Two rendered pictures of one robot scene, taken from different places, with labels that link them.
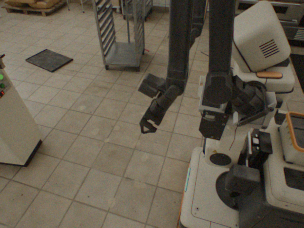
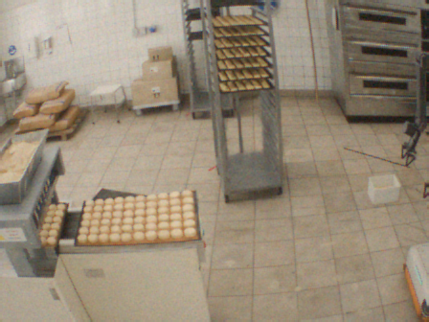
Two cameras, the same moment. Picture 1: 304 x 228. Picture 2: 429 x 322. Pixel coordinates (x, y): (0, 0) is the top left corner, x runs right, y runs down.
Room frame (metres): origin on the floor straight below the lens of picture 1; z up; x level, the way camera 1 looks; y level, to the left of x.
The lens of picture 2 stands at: (-0.60, 1.22, 2.02)
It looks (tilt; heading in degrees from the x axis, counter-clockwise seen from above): 27 degrees down; 350
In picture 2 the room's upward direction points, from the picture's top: 6 degrees counter-clockwise
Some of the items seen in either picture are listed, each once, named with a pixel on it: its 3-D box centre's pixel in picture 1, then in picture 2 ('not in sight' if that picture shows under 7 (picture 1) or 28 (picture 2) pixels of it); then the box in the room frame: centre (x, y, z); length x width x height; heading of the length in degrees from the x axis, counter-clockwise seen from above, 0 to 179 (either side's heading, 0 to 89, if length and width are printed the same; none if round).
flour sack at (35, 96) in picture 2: not in sight; (45, 93); (5.08, 2.57, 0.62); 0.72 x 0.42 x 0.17; 80
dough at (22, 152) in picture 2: not in sight; (15, 163); (1.17, 1.90, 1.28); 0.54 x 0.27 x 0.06; 173
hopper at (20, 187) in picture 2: not in sight; (16, 168); (1.17, 1.90, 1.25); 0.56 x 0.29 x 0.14; 173
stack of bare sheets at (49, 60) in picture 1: (49, 59); (118, 204); (2.74, 1.53, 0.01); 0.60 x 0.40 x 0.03; 58
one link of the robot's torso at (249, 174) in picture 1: (227, 158); not in sight; (0.59, -0.40, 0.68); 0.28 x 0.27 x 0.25; 163
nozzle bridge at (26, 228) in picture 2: not in sight; (30, 209); (1.17, 1.90, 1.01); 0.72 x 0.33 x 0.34; 173
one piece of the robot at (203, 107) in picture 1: (218, 101); not in sight; (0.68, -0.30, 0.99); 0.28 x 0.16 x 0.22; 163
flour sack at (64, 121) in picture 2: (46, 0); (62, 117); (5.01, 2.33, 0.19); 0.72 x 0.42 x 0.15; 168
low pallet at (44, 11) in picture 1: (36, 5); (48, 128); (5.08, 2.63, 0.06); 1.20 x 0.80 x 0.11; 76
